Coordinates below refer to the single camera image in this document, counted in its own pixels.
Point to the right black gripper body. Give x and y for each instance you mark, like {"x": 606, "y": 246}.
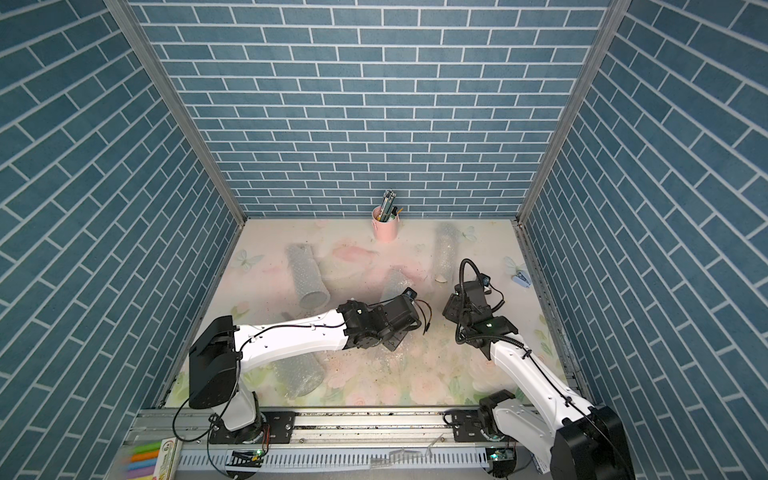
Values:
{"x": 454, "y": 311}

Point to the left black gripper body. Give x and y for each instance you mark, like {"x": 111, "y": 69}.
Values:
{"x": 392, "y": 341}

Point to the clear bubble wrap sheet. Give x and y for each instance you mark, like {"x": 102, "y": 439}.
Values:
{"x": 395, "y": 282}

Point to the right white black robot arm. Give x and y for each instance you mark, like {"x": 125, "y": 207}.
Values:
{"x": 566, "y": 433}

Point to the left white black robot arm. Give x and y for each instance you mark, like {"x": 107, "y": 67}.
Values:
{"x": 224, "y": 351}

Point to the bubble wrapped vase back right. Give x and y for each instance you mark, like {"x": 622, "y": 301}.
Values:
{"x": 445, "y": 254}

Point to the bubble wrapped vase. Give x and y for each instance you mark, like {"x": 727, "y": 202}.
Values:
{"x": 298, "y": 376}
{"x": 445, "y": 254}
{"x": 310, "y": 289}

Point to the bubble wrapped vase back left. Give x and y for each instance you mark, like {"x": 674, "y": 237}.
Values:
{"x": 310, "y": 289}

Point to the bubble wrapped vase front left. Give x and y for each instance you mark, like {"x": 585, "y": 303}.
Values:
{"x": 298, "y": 376}

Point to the small blue white object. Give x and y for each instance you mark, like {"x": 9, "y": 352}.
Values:
{"x": 522, "y": 278}

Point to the pink pen cup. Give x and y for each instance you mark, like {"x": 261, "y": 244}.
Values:
{"x": 384, "y": 232}

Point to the pens in cup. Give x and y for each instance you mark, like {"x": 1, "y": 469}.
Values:
{"x": 387, "y": 208}

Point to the white slotted cable duct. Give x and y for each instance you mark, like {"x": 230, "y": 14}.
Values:
{"x": 339, "y": 459}

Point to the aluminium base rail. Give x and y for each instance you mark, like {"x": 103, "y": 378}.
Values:
{"x": 210, "y": 452}

